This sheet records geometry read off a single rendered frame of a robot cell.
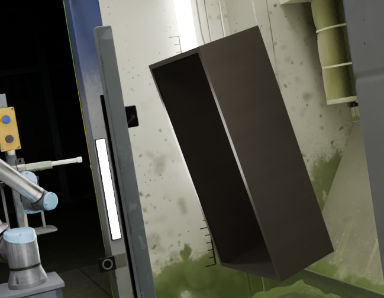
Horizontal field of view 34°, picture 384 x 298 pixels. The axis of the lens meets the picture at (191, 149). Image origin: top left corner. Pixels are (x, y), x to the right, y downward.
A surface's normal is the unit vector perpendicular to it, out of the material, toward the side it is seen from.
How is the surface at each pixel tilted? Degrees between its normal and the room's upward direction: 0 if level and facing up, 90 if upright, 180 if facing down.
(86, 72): 90
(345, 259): 57
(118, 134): 90
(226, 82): 89
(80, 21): 90
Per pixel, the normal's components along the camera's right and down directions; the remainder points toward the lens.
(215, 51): 0.45, -0.04
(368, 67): -0.92, 0.17
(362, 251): -0.86, -0.40
